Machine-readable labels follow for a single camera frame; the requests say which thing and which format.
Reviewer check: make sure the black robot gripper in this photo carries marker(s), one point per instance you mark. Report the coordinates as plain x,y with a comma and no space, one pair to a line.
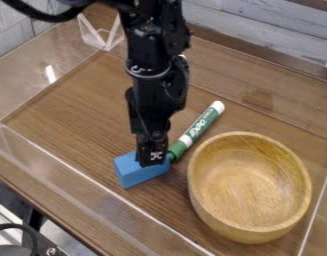
155,98

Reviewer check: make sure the green Expo marker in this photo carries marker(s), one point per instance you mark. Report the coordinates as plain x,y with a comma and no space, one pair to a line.
195,130

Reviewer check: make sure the blue foam block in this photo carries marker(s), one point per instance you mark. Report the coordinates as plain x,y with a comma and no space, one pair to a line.
131,174

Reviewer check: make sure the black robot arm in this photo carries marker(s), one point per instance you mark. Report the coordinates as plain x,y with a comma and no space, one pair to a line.
157,37

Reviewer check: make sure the brown wooden bowl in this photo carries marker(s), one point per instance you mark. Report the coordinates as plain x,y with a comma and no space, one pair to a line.
250,187

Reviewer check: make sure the clear acrylic enclosure wall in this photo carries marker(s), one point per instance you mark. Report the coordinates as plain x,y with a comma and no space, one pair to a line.
64,128

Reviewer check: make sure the clear acrylic triangle bracket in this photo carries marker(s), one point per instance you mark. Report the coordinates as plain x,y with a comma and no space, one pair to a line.
97,37

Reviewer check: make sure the black metal table frame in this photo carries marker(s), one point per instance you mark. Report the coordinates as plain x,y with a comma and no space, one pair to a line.
34,243

